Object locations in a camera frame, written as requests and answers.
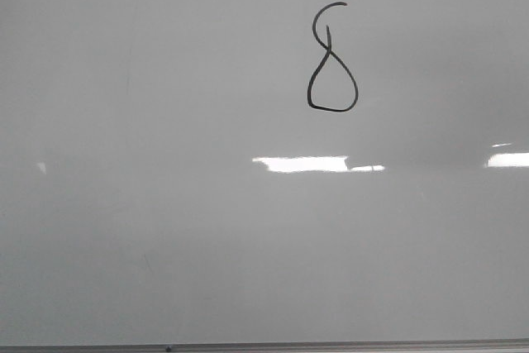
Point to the grey aluminium whiteboard frame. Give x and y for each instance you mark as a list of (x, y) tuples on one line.
[(480, 345)]

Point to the white glossy whiteboard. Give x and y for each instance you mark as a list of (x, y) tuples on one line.
[(209, 171)]

